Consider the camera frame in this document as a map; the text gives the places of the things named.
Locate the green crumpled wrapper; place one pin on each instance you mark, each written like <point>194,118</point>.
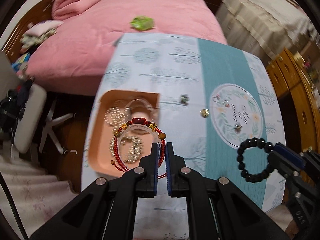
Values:
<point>142,23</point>

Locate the floral pillow pile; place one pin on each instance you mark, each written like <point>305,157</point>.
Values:
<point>38,33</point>

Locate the right hand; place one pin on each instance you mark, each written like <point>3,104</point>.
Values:
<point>292,229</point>

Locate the wooden headboard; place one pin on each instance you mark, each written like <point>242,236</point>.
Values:
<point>42,11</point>

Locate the printed teal white tablecloth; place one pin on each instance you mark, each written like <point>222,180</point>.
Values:
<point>232,84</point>

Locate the gold rhinestone hair comb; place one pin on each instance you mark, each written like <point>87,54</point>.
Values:
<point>133,145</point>

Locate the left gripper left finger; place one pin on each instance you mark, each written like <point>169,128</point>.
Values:
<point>139,182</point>

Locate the cream lace curtain cloth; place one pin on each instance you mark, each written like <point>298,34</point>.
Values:
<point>265,27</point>

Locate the gold round brooch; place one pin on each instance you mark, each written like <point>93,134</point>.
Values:
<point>204,113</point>

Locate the white swivel chair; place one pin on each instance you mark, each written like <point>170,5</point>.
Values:
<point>26,127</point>

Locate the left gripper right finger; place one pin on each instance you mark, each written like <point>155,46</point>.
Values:
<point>184,182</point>

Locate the orange cardboard box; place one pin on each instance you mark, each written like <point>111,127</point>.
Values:
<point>104,153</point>

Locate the wooden drawer cabinet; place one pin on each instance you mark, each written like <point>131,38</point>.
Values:
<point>298,106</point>

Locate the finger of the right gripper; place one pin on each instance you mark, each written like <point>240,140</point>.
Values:
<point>289,155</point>
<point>284,167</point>

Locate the blue flower brooch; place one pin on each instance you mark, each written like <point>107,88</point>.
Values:
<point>184,99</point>

